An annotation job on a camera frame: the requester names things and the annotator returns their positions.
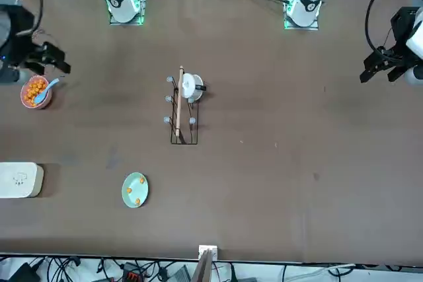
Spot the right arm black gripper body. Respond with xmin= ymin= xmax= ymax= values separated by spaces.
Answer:
xmin=7 ymin=5 xmax=46 ymax=65

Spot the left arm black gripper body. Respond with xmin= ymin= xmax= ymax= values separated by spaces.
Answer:
xmin=379 ymin=7 xmax=421 ymax=65

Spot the blue plastic spoon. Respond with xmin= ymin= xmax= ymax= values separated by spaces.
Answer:
xmin=34 ymin=78 xmax=60 ymax=104

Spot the orange popcorn pile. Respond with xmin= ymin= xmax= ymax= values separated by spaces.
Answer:
xmin=23 ymin=78 xmax=48 ymax=106

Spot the pink bowl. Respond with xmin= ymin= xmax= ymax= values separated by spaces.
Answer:
xmin=20 ymin=75 xmax=53 ymax=110

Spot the green bowl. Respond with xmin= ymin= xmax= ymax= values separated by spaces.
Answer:
xmin=121 ymin=172 xmax=149 ymax=209

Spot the beige rectangular lidded box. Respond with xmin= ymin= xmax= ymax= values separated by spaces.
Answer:
xmin=0 ymin=162 xmax=44 ymax=199

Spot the white mug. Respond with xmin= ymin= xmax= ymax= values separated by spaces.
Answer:
xmin=181 ymin=73 xmax=208 ymax=101

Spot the black power adapter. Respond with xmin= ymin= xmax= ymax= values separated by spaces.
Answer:
xmin=6 ymin=262 xmax=42 ymax=282

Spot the black hub with red lights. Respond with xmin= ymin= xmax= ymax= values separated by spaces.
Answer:
xmin=120 ymin=262 xmax=146 ymax=282

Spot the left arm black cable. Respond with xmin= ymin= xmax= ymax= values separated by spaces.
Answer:
xmin=364 ymin=0 xmax=397 ymax=53

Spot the black wire cup rack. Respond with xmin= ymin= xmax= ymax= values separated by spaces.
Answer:
xmin=165 ymin=65 xmax=208 ymax=146

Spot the white cable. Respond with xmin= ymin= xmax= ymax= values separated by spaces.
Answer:
xmin=284 ymin=263 xmax=358 ymax=279

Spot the white post bracket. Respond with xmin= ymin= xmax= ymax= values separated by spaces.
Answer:
xmin=198 ymin=244 xmax=219 ymax=260

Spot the aluminium camera post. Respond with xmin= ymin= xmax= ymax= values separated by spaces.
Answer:
xmin=192 ymin=248 xmax=214 ymax=282

